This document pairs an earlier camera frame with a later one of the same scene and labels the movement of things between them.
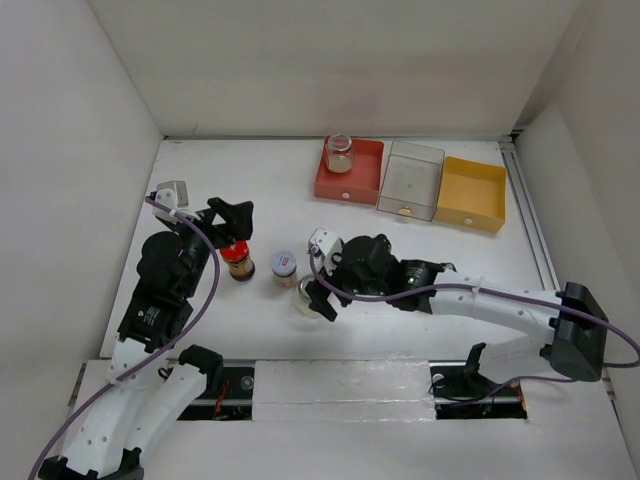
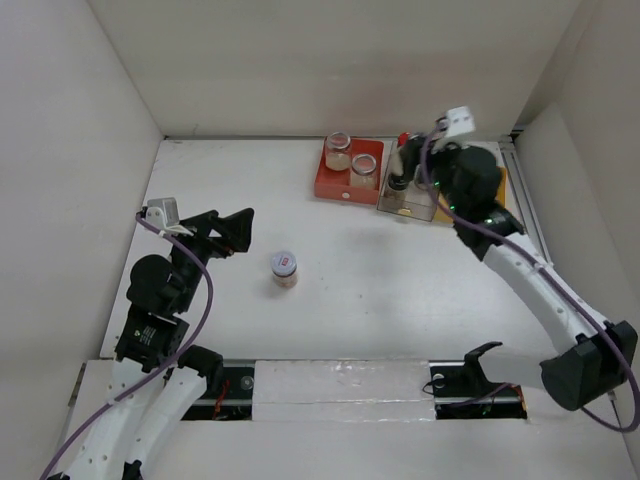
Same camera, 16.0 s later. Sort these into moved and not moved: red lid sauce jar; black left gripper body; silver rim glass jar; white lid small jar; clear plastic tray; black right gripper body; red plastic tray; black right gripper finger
Moved: silver rim glass jar; black right gripper body; black right gripper finger; red lid sauce jar
Not moved: black left gripper body; red plastic tray; white lid small jar; clear plastic tray
